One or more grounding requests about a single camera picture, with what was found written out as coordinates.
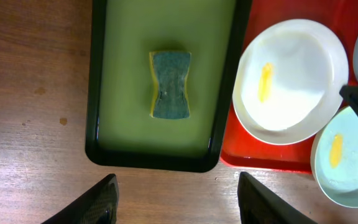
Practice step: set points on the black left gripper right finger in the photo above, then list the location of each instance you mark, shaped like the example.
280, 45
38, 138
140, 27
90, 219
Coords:
259, 205

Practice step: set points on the green tray with black rim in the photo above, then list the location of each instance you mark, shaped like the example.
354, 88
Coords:
119, 128

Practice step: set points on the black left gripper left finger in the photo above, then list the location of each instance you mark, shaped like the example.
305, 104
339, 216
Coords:
97, 205

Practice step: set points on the white plate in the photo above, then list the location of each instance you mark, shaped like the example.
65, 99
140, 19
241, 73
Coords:
288, 81

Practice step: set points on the green and yellow sponge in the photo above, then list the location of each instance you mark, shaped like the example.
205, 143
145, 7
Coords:
170, 71

